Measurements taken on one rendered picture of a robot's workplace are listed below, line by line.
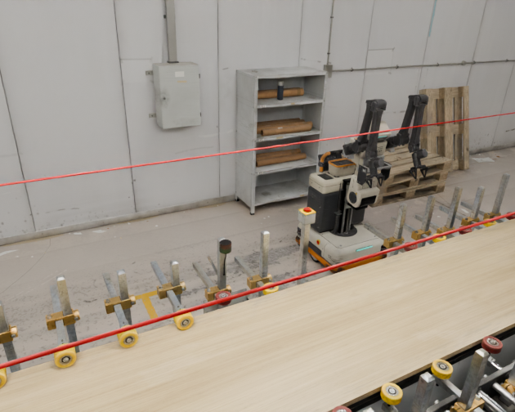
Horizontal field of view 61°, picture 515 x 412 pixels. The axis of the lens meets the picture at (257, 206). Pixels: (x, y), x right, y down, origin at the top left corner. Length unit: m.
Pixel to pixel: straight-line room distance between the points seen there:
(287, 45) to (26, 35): 2.58
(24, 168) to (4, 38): 1.14
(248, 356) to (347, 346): 0.43
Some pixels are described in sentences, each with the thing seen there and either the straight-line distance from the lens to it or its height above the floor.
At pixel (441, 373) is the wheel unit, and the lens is 2.04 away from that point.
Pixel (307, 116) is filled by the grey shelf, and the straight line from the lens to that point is 5.32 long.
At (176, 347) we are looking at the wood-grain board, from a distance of 1.99.
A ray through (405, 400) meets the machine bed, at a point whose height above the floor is 0.71.
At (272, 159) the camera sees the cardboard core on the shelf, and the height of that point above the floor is 0.58.
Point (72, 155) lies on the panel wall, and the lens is 4.62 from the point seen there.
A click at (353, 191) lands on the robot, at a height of 0.78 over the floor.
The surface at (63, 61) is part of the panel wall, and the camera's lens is 4.42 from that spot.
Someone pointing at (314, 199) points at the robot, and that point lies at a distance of 4.03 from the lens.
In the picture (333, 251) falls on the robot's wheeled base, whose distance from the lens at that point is 3.90.
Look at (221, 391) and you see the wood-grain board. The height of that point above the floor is 0.90.
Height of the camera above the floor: 2.27
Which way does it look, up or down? 26 degrees down
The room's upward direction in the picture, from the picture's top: 2 degrees clockwise
